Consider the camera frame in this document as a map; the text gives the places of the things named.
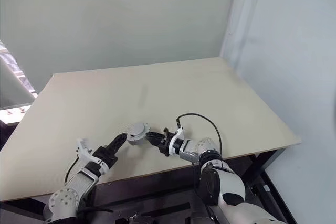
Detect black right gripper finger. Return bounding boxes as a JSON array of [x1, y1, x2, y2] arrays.
[[145, 131, 165, 142], [146, 137, 161, 152]]

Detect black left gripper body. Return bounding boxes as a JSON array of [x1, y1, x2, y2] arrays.
[[91, 144, 119, 169]]

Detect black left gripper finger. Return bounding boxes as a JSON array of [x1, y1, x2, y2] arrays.
[[108, 133, 127, 154], [112, 134, 129, 157]]

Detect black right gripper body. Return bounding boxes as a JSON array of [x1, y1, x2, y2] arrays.
[[156, 127, 174, 158]]

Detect grey motor housing copper windings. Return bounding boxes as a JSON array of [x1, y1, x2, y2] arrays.
[[126, 129, 152, 147]]

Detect black flat bar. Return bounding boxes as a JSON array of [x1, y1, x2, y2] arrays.
[[143, 202, 191, 217]]

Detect dark rounded shape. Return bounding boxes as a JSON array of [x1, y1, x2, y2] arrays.
[[133, 214, 161, 224], [189, 215, 212, 224]]

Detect white window sill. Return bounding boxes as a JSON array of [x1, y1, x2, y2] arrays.
[[0, 104, 33, 125]]

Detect grey roller blind panel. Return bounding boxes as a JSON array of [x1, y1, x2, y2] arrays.
[[0, 56, 36, 110]]

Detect slatted window blind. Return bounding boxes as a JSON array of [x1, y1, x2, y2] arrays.
[[0, 39, 38, 96]]

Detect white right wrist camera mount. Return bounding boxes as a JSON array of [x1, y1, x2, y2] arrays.
[[168, 126, 185, 157]]

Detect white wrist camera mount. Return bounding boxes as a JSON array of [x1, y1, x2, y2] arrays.
[[168, 126, 185, 157], [76, 137, 109, 175]]

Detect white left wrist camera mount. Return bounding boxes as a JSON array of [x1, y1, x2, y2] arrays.
[[76, 137, 109, 175]]

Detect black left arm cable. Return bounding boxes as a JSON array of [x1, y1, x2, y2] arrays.
[[65, 155, 80, 183]]

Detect black table frame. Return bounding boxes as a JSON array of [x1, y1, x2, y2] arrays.
[[0, 147, 295, 224]]

